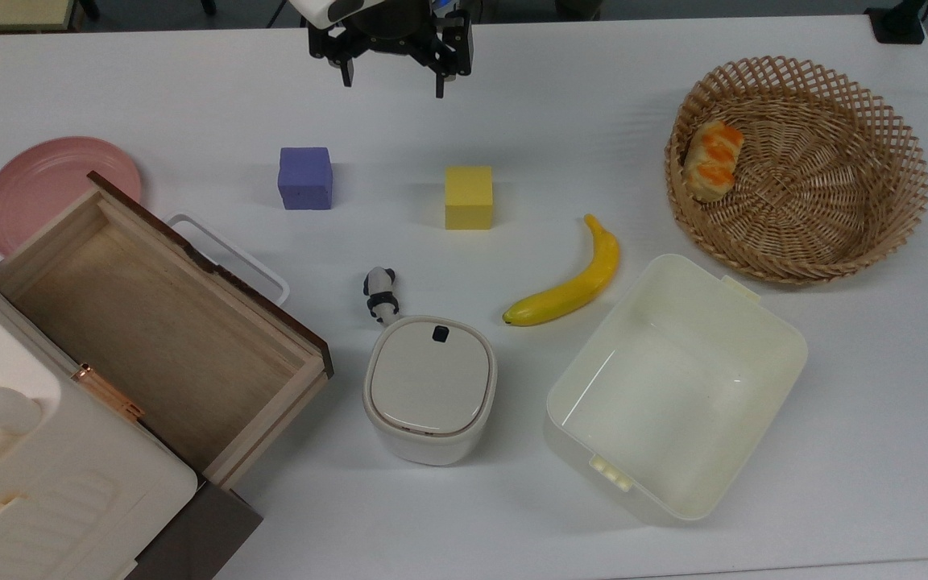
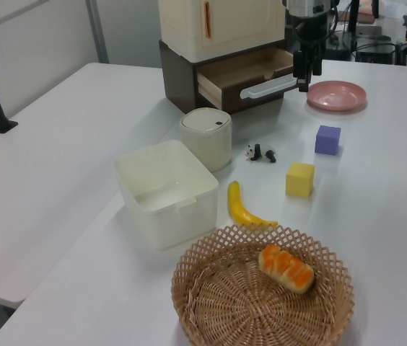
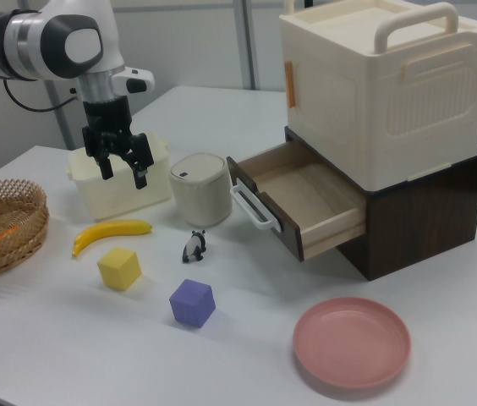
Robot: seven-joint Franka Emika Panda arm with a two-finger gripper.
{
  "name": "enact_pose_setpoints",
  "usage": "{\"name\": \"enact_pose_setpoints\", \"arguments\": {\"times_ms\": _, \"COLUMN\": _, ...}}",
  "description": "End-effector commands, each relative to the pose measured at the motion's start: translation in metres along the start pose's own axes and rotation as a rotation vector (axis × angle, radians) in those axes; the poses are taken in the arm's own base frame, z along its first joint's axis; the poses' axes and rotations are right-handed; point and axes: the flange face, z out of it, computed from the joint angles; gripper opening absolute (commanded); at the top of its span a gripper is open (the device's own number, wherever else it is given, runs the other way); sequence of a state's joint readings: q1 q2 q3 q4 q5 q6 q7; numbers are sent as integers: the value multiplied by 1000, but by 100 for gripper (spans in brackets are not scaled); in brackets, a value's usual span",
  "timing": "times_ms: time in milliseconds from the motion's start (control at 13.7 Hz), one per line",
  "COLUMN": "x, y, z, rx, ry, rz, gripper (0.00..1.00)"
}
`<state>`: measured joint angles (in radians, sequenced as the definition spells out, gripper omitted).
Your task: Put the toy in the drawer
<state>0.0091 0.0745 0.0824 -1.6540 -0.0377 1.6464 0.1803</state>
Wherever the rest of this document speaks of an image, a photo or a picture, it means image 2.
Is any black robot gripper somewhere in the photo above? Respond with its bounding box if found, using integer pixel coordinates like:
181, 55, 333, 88
289, 14, 330, 93

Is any black and white panda toy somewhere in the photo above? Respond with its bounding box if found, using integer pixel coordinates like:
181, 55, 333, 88
245, 143, 277, 164

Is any yellow toy banana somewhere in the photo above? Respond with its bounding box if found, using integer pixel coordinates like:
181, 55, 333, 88
227, 180, 279, 227

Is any orange striped toy bread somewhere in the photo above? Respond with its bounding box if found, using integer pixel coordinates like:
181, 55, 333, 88
258, 244, 315, 295

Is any pink plastic plate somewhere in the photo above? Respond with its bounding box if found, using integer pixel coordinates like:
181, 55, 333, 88
305, 80, 368, 112

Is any black electronics box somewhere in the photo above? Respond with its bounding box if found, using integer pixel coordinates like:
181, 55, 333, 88
354, 42, 396, 65

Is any purple foam cube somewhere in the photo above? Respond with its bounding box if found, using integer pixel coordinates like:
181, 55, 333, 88
314, 124, 342, 156

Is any yellow foam cube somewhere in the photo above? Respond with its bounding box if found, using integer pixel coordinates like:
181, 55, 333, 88
284, 161, 316, 198

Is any cream round bin with lid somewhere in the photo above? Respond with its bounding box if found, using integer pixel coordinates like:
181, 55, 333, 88
179, 107, 233, 173

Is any white plastic storage box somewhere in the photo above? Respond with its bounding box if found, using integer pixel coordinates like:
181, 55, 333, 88
112, 139, 220, 252

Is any woven wicker basket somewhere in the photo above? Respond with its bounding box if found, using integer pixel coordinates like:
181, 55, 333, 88
170, 223, 355, 346

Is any brown drawer with white handle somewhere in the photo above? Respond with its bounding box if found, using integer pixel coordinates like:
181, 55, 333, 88
196, 48, 299, 111

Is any cream cabinet with orange handle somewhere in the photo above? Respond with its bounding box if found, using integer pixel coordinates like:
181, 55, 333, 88
157, 0, 286, 63

